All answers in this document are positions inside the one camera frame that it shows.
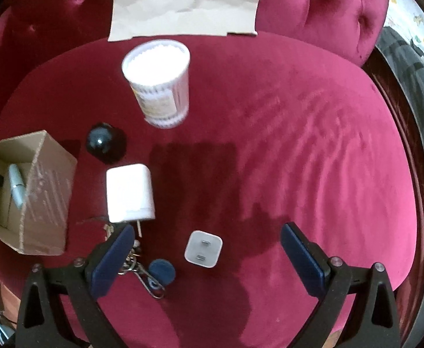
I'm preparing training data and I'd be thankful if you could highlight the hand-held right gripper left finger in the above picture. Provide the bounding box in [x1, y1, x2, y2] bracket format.
[16, 224, 136, 348]

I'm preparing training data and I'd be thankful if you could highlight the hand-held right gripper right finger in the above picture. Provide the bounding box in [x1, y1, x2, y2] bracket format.
[281, 222, 403, 348]

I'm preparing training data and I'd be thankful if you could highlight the metal carabiner keychain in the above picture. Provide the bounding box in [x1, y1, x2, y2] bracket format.
[78, 215, 177, 300]

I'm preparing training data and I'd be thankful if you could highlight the cardboard box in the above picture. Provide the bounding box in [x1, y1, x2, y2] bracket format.
[0, 130, 78, 256]

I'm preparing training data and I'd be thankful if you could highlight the large white charger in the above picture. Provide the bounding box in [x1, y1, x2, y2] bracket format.
[105, 164, 156, 238]

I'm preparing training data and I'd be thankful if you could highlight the small white plug adapter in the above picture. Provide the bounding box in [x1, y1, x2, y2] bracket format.
[184, 230, 223, 269]

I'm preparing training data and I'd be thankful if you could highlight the silver blue tube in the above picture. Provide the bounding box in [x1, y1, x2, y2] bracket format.
[8, 164, 27, 209]

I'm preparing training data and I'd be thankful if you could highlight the red velvet tufted sofa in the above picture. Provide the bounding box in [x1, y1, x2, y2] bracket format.
[0, 0, 424, 348]

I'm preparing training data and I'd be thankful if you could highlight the cotton swab container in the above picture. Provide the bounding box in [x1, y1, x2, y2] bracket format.
[121, 40, 191, 129]

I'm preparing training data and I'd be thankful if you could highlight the grey cloth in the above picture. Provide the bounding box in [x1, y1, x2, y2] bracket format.
[375, 25, 424, 175]

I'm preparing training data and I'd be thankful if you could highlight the brown paper sheet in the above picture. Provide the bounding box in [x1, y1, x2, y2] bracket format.
[108, 0, 270, 41]

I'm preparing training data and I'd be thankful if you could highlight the printed white blanket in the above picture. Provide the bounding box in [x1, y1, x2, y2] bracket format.
[387, 0, 424, 91]

